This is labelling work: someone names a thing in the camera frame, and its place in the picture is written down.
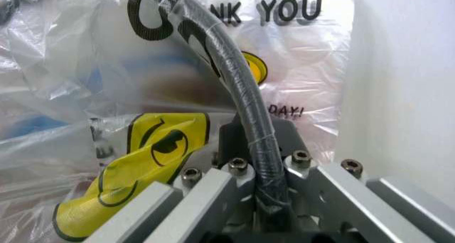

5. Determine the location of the clear printed plastic garbage bag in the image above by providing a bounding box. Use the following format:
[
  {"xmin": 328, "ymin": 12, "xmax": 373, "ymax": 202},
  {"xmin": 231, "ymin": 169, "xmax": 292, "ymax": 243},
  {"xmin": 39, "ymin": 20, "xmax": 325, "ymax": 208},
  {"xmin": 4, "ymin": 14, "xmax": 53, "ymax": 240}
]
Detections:
[{"xmin": 0, "ymin": 0, "xmax": 356, "ymax": 243}]

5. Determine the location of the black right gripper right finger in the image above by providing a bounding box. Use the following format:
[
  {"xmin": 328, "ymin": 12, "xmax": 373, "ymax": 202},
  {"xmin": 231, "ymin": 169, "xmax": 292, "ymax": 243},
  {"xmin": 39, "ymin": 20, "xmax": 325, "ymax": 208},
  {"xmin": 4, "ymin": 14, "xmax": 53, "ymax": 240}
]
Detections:
[{"xmin": 271, "ymin": 119, "xmax": 455, "ymax": 243}]

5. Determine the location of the black wrapped cable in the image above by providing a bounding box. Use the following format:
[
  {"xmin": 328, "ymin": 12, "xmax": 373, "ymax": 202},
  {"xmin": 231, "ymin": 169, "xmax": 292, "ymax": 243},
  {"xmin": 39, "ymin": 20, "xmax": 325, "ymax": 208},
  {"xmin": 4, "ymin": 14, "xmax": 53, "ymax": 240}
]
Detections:
[{"xmin": 173, "ymin": 0, "xmax": 298, "ymax": 234}]

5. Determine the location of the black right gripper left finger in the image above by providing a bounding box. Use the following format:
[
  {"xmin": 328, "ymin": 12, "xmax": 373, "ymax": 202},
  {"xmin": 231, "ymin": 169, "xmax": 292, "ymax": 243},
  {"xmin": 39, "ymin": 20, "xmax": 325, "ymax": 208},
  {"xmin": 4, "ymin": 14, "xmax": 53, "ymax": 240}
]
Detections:
[{"xmin": 84, "ymin": 112, "xmax": 258, "ymax": 243}]

